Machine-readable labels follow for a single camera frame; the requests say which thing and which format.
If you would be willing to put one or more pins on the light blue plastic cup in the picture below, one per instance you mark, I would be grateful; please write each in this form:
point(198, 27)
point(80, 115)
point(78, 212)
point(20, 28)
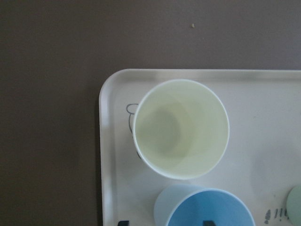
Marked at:
point(190, 205)

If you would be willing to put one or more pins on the cream plastic cup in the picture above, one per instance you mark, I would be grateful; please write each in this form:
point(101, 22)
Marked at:
point(181, 129)

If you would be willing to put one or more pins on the green plastic cup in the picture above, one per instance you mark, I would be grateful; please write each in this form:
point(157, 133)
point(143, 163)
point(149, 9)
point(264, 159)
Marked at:
point(293, 205)

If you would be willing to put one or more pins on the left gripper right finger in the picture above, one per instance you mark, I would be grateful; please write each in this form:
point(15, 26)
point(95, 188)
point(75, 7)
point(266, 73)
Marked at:
point(208, 223)

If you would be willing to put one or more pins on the beige rabbit tray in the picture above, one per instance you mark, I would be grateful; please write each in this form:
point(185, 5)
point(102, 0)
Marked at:
point(262, 162)

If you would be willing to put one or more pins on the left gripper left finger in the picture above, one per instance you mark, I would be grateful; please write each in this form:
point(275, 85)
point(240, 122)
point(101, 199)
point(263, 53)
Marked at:
point(123, 223)

